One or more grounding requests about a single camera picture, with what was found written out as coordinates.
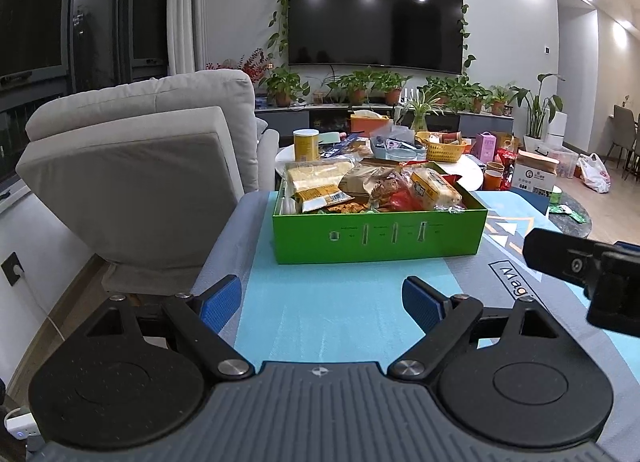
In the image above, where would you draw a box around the beige fabric sofa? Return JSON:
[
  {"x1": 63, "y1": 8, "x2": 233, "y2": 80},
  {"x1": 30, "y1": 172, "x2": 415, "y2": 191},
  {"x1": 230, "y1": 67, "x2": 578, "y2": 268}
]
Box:
[{"x1": 15, "y1": 69, "x2": 281, "y2": 295}]

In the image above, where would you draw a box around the white cable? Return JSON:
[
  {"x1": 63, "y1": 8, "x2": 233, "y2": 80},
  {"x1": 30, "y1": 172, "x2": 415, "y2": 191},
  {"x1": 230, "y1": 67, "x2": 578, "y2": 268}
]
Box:
[{"x1": 22, "y1": 269, "x2": 66, "y2": 338}]

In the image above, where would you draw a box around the dark blue snack packet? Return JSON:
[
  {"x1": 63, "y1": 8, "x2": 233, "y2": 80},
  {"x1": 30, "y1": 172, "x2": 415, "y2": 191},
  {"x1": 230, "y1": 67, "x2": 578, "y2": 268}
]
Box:
[{"x1": 320, "y1": 134, "x2": 373, "y2": 161}]

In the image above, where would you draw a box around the yellow snack can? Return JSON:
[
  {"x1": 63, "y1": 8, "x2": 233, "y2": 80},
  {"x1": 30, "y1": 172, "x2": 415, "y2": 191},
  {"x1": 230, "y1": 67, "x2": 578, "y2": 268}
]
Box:
[{"x1": 292, "y1": 128, "x2": 321, "y2": 163}]

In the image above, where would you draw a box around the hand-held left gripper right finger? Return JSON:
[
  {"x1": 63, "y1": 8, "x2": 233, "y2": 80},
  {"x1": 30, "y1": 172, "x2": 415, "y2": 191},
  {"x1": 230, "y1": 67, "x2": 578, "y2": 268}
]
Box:
[{"x1": 389, "y1": 276, "x2": 566, "y2": 383}]

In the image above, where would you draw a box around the black wall socket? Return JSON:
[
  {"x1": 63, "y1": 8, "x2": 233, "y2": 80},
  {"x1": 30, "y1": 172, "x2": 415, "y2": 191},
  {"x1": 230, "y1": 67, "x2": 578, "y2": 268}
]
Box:
[{"x1": 1, "y1": 252, "x2": 25, "y2": 288}]

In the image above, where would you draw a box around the tall leafy floor plant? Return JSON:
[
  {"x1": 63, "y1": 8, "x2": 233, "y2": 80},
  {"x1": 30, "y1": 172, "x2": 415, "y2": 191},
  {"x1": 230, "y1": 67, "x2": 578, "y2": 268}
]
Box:
[{"x1": 510, "y1": 73, "x2": 566, "y2": 140}]

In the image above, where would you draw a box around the sliced bread bag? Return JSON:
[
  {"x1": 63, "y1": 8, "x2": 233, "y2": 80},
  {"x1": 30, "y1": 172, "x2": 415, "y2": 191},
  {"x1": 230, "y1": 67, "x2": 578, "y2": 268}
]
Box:
[{"x1": 410, "y1": 167, "x2": 463, "y2": 210}]

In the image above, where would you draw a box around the orange printed snack packet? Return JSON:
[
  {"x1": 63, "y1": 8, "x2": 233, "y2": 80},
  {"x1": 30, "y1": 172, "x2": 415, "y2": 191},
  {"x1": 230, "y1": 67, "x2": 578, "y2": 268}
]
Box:
[{"x1": 320, "y1": 199, "x2": 371, "y2": 214}]

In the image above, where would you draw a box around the white cardboard box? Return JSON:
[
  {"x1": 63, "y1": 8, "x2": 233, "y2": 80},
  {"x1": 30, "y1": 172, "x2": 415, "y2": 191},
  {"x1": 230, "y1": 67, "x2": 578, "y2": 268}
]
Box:
[{"x1": 512, "y1": 149, "x2": 560, "y2": 193}]

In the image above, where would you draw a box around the grey dining chair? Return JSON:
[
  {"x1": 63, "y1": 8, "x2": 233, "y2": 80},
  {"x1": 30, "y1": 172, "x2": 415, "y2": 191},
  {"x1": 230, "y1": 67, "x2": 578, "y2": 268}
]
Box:
[
  {"x1": 612, "y1": 104, "x2": 638, "y2": 163},
  {"x1": 627, "y1": 112, "x2": 640, "y2": 180}
]

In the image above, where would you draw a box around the green hanging vine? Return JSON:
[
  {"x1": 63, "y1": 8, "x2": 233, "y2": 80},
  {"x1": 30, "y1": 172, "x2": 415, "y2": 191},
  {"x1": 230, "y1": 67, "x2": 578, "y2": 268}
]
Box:
[{"x1": 267, "y1": 0, "x2": 477, "y2": 74}]

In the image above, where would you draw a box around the potted green plant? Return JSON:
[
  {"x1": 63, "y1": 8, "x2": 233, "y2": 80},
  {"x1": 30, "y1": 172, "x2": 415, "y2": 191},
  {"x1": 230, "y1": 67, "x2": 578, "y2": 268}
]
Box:
[
  {"x1": 372, "y1": 71, "x2": 413, "y2": 105},
  {"x1": 425, "y1": 77, "x2": 468, "y2": 113},
  {"x1": 465, "y1": 82, "x2": 493, "y2": 115},
  {"x1": 327, "y1": 69, "x2": 373, "y2": 105},
  {"x1": 487, "y1": 84, "x2": 516, "y2": 115},
  {"x1": 260, "y1": 67, "x2": 311, "y2": 108}
]

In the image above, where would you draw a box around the blue patterned mat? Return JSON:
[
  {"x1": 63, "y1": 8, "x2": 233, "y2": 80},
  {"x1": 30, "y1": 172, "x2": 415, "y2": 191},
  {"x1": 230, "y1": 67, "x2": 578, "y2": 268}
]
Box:
[{"x1": 192, "y1": 189, "x2": 640, "y2": 462}]

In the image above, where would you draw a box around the yellow snack packet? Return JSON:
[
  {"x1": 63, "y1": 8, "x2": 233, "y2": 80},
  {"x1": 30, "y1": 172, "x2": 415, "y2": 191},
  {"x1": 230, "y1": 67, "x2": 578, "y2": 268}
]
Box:
[{"x1": 285, "y1": 160, "x2": 356, "y2": 213}]

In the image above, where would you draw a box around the spider plant in glass vase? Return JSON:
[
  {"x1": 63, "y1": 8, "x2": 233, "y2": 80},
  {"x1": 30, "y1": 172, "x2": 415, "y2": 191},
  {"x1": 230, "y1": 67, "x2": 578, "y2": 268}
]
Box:
[{"x1": 400, "y1": 89, "x2": 446, "y2": 133}]

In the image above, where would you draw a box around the orange storage box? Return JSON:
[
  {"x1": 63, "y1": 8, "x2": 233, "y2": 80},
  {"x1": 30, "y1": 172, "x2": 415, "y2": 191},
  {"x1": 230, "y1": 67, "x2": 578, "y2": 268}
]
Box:
[{"x1": 350, "y1": 112, "x2": 391, "y2": 139}]

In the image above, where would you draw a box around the dark television cabinet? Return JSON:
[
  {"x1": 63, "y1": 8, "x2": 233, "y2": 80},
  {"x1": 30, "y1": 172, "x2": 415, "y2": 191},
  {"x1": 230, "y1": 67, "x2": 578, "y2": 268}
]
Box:
[{"x1": 254, "y1": 104, "x2": 516, "y2": 143}]

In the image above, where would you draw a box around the teal tray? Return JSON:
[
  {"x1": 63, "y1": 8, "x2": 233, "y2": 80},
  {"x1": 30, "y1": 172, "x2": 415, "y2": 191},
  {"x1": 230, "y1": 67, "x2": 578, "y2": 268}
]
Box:
[{"x1": 370, "y1": 137, "x2": 426, "y2": 162}]

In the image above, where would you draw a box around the pink carton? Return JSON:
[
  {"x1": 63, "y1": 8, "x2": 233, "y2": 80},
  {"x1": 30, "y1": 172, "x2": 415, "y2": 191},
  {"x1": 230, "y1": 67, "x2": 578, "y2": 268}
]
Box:
[{"x1": 472, "y1": 132, "x2": 497, "y2": 164}]

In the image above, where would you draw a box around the white charger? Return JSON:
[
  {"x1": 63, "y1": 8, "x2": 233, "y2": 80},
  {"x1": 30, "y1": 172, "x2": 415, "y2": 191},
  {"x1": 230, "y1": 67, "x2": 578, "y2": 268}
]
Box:
[{"x1": 4, "y1": 407, "x2": 41, "y2": 440}]

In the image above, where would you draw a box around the white air purifier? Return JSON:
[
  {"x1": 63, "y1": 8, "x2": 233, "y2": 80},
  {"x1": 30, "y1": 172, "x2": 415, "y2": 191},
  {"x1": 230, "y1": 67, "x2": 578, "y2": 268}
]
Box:
[{"x1": 542, "y1": 112, "x2": 569, "y2": 148}]

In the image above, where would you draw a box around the dark round side table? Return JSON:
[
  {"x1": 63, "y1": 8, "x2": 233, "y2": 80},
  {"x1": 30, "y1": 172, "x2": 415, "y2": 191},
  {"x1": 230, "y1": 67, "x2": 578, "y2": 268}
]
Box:
[{"x1": 547, "y1": 189, "x2": 593, "y2": 240}]

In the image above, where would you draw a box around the black flat television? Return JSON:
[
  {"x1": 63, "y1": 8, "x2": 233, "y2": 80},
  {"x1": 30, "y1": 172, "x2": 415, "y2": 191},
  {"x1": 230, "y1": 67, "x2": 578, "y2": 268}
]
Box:
[{"x1": 287, "y1": 0, "x2": 465, "y2": 75}]

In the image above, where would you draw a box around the clear storage bin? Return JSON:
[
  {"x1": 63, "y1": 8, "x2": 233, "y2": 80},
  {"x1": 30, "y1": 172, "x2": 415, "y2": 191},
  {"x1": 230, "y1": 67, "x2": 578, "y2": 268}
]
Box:
[{"x1": 542, "y1": 144, "x2": 581, "y2": 180}]

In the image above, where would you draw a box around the yellow woven basket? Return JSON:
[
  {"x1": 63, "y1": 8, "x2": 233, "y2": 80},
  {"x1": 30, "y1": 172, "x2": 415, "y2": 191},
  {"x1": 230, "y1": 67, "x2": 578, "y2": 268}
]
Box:
[{"x1": 416, "y1": 131, "x2": 468, "y2": 163}]

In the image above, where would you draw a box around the white plastic bag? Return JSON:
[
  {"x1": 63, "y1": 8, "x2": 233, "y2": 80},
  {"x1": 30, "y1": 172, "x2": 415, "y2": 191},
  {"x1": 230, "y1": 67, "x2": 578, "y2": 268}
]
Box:
[{"x1": 577, "y1": 153, "x2": 612, "y2": 193}]

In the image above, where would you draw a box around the red flower decoration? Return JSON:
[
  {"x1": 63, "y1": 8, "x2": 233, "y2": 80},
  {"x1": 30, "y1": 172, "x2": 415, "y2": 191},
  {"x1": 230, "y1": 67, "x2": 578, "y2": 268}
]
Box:
[{"x1": 206, "y1": 48, "x2": 268, "y2": 80}]

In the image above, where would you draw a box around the dark glass door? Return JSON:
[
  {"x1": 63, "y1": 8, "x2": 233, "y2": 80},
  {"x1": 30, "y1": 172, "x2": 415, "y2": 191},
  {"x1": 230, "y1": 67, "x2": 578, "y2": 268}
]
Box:
[{"x1": 0, "y1": 0, "x2": 171, "y2": 203}]

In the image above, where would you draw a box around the green cardboard box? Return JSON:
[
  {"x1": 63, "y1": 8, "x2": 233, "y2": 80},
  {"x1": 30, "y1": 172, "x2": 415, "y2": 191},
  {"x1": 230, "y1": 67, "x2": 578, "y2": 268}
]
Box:
[{"x1": 271, "y1": 159, "x2": 488, "y2": 265}]

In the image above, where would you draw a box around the white curtain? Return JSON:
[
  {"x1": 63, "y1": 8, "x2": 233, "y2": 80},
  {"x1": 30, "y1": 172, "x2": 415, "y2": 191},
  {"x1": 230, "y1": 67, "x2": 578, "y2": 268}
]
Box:
[{"x1": 167, "y1": 0, "x2": 208, "y2": 75}]

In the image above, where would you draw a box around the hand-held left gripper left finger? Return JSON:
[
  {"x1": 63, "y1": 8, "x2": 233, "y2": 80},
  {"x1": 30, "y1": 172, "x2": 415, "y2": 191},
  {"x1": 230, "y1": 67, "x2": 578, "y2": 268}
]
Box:
[{"x1": 69, "y1": 274, "x2": 255, "y2": 383}]

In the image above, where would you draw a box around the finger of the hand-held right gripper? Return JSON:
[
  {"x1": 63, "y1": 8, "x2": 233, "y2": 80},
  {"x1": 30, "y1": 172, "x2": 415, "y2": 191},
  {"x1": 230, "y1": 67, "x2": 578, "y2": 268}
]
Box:
[{"x1": 522, "y1": 228, "x2": 640, "y2": 338}]

